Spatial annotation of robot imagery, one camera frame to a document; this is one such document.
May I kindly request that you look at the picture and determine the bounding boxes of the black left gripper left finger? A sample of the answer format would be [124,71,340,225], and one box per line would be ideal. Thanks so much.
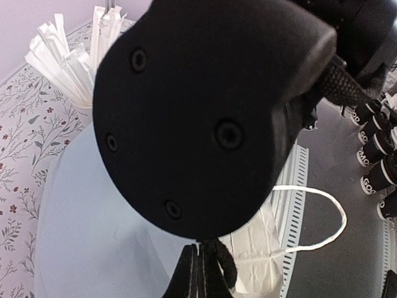
[163,244,198,298]

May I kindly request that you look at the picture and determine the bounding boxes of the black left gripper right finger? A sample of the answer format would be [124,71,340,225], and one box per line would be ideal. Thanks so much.
[197,244,233,298]

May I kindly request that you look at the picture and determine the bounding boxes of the light blue paper bag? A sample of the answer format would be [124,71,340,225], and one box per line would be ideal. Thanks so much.
[33,124,347,298]

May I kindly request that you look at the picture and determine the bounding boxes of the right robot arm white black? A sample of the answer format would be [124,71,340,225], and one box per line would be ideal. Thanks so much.
[93,1,396,297]

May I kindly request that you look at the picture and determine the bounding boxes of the row of spare black cups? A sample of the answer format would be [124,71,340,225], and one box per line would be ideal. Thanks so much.
[341,93,397,221]

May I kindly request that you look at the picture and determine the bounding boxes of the floral patterned table mat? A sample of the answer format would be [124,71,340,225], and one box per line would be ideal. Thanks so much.
[1,65,91,297]

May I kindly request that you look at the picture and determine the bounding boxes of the bundle of white wrapped straws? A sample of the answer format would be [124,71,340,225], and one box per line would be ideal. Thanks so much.
[25,1,127,109]

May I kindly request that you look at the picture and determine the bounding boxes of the front aluminium rail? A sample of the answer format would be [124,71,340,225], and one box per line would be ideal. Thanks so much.
[270,144,309,297]

